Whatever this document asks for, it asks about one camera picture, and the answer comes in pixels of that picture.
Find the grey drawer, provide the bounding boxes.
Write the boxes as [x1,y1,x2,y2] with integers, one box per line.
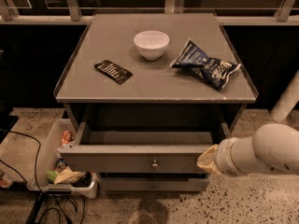
[61,123,229,174]
[99,173,209,192]

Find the grey lower drawer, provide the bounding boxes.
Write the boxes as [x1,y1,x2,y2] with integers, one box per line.
[99,173,209,192]

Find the white cylindrical post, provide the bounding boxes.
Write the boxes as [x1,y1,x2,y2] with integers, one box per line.
[270,70,299,122]

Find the blue chip bag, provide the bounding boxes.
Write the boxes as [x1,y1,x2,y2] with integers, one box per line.
[170,39,241,91]

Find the white ceramic bowl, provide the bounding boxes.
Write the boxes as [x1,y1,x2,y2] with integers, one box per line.
[134,31,170,61]

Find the orange soda can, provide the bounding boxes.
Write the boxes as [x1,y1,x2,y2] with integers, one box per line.
[62,131,72,146]

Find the clear plastic bin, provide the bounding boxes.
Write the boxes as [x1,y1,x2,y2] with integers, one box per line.
[27,119,98,199]

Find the grey drawer cabinet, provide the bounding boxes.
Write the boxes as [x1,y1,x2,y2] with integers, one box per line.
[53,12,259,194]

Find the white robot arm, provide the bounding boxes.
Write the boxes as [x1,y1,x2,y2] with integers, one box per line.
[197,123,299,177]

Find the grey top drawer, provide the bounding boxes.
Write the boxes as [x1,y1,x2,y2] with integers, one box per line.
[61,123,229,174]

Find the green snack packet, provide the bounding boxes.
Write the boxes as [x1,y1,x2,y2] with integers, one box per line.
[46,171,58,184]

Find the black snack packet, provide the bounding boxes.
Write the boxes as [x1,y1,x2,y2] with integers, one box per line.
[94,60,133,85]

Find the black floor cable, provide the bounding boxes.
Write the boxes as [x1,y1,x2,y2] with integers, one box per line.
[0,130,43,192]

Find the metal window railing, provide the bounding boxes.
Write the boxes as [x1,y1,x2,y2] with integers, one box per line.
[0,0,299,26]

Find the yellow snack bag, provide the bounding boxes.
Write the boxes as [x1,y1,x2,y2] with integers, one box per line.
[54,167,86,184]

